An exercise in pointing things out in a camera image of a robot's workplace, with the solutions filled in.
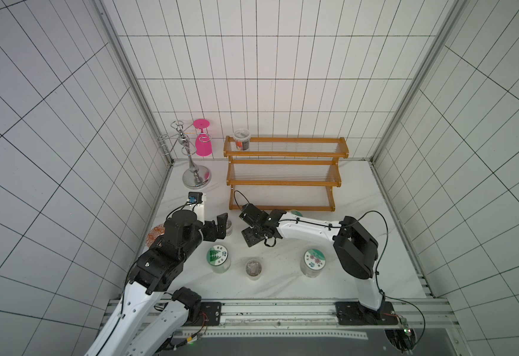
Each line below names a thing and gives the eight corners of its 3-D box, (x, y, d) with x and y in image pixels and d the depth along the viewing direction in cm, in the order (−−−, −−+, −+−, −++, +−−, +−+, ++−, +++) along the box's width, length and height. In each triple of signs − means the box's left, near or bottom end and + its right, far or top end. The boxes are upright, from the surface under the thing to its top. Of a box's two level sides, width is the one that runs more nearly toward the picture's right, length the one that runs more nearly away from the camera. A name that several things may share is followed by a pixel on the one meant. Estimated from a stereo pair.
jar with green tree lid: (209, 273, 84) (204, 265, 77) (212, 254, 89) (208, 245, 82) (230, 273, 84) (227, 265, 77) (231, 254, 89) (229, 245, 82)
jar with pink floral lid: (301, 277, 82) (305, 270, 76) (299, 257, 87) (302, 248, 81) (322, 277, 82) (328, 270, 76) (319, 257, 87) (324, 248, 81)
